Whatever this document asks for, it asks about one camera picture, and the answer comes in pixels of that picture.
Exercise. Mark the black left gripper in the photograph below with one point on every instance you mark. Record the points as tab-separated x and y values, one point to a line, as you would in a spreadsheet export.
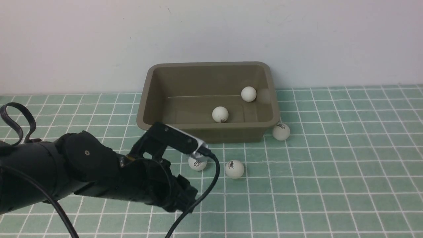
146	181

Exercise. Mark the white ping-pong ball with logo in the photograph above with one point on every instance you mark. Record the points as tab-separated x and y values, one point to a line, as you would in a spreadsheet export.
196	164

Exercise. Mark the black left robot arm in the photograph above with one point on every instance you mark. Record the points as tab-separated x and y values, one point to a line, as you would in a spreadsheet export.
79	164

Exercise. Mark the olive plastic storage bin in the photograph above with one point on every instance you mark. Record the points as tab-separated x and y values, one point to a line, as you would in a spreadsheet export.
184	95

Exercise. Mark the green checkered table cloth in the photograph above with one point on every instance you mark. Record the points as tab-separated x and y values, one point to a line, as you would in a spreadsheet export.
351	168

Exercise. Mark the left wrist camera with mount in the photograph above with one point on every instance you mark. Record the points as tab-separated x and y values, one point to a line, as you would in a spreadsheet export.
160	136

